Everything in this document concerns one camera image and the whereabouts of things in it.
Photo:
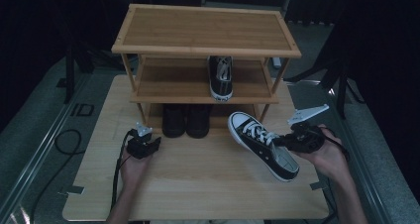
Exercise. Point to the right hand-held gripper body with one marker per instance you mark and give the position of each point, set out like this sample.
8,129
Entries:
305,138

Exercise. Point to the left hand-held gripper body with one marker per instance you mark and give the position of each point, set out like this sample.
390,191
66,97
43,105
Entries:
140,146

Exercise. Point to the black and white sneaker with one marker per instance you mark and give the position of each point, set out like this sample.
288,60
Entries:
220,82
264,148

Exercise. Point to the black shoe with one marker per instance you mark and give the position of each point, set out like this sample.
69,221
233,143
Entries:
173,121
198,121

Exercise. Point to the wooden shoe rack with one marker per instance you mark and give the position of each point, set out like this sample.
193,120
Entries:
204,32

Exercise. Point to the person's left hand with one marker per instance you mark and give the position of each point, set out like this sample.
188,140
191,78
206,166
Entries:
133,168

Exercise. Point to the person's right hand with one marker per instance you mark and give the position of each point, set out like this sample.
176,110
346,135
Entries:
327,158

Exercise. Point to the grey tape piece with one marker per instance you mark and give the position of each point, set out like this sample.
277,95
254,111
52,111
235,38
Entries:
73,190
317,185

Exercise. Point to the black metal stand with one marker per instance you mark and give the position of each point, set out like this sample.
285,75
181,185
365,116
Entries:
341,85
69,75

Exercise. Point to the black floor socket plate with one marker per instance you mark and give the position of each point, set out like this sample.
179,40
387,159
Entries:
82,109

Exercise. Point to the small white object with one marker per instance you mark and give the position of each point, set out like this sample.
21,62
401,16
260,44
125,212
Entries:
277,62

